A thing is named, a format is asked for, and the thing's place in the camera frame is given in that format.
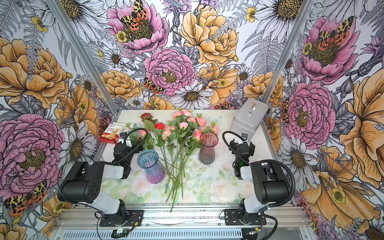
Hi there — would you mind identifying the blue purple glass vase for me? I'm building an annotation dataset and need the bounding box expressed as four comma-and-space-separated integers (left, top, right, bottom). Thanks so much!
137, 150, 166, 185

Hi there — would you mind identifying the dark pink glass vase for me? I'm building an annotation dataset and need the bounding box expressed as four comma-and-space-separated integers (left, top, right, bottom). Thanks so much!
199, 132, 219, 165

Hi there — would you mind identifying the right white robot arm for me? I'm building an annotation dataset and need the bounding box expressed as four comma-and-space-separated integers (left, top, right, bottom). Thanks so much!
222, 131, 296, 226

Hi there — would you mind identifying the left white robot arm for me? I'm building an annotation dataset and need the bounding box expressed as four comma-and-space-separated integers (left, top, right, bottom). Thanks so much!
58, 128, 149, 227

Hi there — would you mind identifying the red white snack box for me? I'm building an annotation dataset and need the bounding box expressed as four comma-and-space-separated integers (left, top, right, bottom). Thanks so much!
100, 123, 126, 145

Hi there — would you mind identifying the green eucalyptus sprig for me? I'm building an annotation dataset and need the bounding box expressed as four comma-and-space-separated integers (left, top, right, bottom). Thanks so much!
125, 123, 155, 151

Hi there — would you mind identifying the silver metal box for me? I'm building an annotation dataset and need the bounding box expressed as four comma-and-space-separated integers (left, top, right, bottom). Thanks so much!
230, 99, 269, 142

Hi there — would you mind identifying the dark red flower stem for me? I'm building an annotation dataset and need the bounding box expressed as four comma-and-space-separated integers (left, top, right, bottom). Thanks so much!
141, 113, 158, 132

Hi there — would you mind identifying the red rose stem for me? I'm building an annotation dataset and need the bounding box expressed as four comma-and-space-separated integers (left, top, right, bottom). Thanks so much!
154, 123, 174, 183

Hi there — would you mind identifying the pink rose bunch on table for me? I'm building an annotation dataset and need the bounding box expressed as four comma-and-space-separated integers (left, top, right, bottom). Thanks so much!
159, 108, 218, 208

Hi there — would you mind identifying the white vent grille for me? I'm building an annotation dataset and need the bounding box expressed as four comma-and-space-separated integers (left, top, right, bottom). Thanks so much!
57, 228, 243, 240

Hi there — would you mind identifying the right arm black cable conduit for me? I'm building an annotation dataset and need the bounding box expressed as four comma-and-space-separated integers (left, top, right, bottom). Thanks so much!
221, 130, 296, 208

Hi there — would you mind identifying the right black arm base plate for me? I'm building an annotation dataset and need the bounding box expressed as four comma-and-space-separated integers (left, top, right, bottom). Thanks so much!
224, 209, 267, 226

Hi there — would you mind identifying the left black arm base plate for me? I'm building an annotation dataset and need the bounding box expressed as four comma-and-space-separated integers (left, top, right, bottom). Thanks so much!
99, 210, 144, 227

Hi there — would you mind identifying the aluminium front rail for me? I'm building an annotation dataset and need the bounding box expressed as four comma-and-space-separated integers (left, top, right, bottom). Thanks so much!
54, 204, 310, 230

